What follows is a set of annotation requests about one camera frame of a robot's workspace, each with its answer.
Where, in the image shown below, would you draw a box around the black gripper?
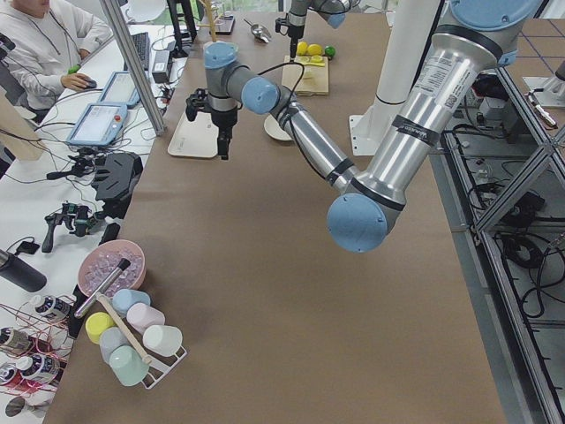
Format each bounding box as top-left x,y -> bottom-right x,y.
286,12 -> 305,60
211,108 -> 238,160

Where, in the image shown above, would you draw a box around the cream round plate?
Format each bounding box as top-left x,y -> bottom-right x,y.
263,115 -> 292,142

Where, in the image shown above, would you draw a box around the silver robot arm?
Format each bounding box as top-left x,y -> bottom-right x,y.
186,1 -> 539,253
285,0 -> 353,61

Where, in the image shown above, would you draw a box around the cream rabbit tray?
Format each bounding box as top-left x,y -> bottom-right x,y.
167,112 -> 219,159

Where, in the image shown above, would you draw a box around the whole lemon far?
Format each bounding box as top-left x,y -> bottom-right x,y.
297,42 -> 308,56

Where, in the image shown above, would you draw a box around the whole lemon near lime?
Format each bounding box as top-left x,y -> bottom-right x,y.
306,43 -> 324,56

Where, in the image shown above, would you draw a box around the metal scoop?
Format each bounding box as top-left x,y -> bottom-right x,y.
244,19 -> 271,43

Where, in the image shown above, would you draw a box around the yellow plastic knife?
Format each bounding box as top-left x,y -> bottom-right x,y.
298,60 -> 326,67

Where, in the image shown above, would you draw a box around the green lime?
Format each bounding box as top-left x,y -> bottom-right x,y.
324,45 -> 336,60

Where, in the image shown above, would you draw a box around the wooden cutting board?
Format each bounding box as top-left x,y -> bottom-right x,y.
282,56 -> 329,95

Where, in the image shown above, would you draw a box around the wooden mug tree stand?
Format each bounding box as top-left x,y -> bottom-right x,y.
197,0 -> 232,42

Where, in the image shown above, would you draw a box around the far blue teach pendant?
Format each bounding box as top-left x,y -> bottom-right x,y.
98,71 -> 140,108

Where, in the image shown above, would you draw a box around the blue teach pendant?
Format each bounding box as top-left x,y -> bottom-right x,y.
98,71 -> 140,108
66,102 -> 128,147

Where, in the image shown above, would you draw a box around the black metal stand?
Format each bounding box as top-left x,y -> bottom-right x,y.
91,152 -> 143,218

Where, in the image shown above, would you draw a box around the black keyboard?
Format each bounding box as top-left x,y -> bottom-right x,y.
131,32 -> 151,71

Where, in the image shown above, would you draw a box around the near blue teach pendant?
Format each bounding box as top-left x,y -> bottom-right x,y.
66,102 -> 128,147

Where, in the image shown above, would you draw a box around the metal black-tipped muddler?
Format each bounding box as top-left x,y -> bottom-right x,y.
74,258 -> 131,319

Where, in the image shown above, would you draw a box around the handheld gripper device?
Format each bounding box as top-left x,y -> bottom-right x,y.
41,202 -> 105,253

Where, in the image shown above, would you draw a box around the pink bowl with ice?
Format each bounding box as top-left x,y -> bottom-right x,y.
78,239 -> 146,297

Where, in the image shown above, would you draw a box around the blue cup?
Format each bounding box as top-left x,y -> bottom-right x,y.
112,289 -> 151,317

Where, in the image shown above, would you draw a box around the seated person white hoodie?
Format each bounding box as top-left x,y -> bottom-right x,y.
1,1 -> 112,110

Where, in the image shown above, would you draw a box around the pink lilac cup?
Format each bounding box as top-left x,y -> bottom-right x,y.
126,302 -> 165,334

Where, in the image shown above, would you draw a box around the yellow cup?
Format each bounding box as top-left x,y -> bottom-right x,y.
85,312 -> 116,345

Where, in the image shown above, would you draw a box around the grey cup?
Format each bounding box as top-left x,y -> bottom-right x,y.
99,327 -> 130,364

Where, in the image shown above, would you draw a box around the black thermos bottle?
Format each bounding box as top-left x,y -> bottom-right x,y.
1,250 -> 47,292

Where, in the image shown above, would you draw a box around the mint cup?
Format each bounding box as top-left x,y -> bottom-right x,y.
109,345 -> 149,387

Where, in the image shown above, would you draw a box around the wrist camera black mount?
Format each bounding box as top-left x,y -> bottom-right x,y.
275,18 -> 288,34
185,88 -> 211,122

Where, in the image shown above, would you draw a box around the aluminium frame post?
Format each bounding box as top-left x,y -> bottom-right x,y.
100,0 -> 166,136

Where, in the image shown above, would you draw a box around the white wire cup rack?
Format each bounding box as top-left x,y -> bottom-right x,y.
141,346 -> 190,390

